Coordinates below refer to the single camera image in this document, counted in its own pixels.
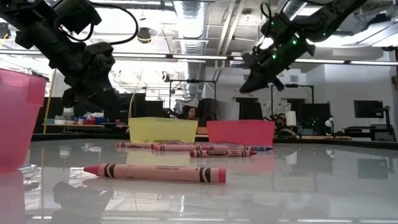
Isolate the red crayon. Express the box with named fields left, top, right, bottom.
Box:
left=151, top=143, right=203, bottom=152
left=116, top=141, right=156, bottom=149
left=189, top=149, right=258, bottom=158
left=195, top=144, right=251, bottom=152

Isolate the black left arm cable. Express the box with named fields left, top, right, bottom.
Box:
left=90, top=2, right=140, bottom=46

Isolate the black desk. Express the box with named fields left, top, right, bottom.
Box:
left=341, top=123, right=398, bottom=142

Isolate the black computer monitor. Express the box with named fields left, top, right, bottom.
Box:
left=353, top=100, right=384, bottom=119

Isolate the black partition panel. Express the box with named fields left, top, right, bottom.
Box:
left=33, top=96, right=103, bottom=125
left=103, top=93, right=164, bottom=119

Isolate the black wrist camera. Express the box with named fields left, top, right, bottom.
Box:
left=241, top=52, right=261, bottom=70
left=61, top=88, right=82, bottom=109

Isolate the red plastic bin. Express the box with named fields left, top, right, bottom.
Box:
left=206, top=119, right=276, bottom=147

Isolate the yellow hanging cable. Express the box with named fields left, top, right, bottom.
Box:
left=42, top=70, right=57, bottom=134

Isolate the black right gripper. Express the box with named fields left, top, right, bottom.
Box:
left=239, top=12, right=315, bottom=93

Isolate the blue crayon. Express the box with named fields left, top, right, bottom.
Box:
left=245, top=145, right=274, bottom=152

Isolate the wooden workbench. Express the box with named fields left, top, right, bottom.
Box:
left=42, top=123, right=129, bottom=129

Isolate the pink crayon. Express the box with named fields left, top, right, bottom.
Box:
left=83, top=162, right=227, bottom=184

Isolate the silver ventilation duct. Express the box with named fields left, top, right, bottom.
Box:
left=173, top=0, right=208, bottom=81

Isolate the black ceiling dome camera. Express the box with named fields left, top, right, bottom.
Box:
left=136, top=27, right=152, bottom=44

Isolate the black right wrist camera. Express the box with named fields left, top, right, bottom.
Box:
left=241, top=52, right=261, bottom=70

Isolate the black metal frame rig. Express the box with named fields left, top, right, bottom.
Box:
left=271, top=83, right=315, bottom=105
left=169, top=79, right=218, bottom=121

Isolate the white paper towel roll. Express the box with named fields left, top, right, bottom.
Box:
left=285, top=111, right=297, bottom=127

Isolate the white desk lamp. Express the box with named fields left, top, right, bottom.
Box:
left=324, top=117, right=336, bottom=139

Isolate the long ceiling light strip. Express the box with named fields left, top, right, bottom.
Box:
left=0, top=49, right=398, bottom=67

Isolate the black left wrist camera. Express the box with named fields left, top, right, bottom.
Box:
left=61, top=88, right=82, bottom=109

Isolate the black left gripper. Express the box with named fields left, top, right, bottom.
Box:
left=55, top=42, right=122, bottom=112

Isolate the black monitor stand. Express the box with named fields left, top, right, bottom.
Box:
left=373, top=105, right=398, bottom=142

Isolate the yellow plastic bin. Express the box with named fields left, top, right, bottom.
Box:
left=127, top=116, right=199, bottom=144

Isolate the black aluminium table frame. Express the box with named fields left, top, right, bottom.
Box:
left=30, top=133, right=398, bottom=150

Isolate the pink plastic bin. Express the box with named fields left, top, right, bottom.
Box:
left=0, top=68, right=47, bottom=174

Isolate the person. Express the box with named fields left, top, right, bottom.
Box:
left=182, top=105, right=200, bottom=121

